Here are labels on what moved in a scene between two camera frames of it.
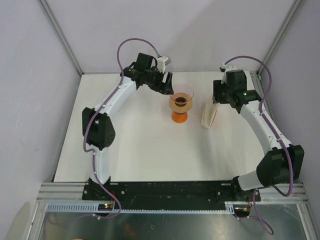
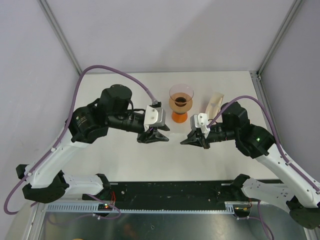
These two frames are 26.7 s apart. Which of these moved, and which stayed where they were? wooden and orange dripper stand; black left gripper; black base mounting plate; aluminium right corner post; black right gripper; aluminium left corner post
Moved: black right gripper; black left gripper
Stayed: wooden and orange dripper stand; aluminium left corner post; aluminium right corner post; black base mounting plate
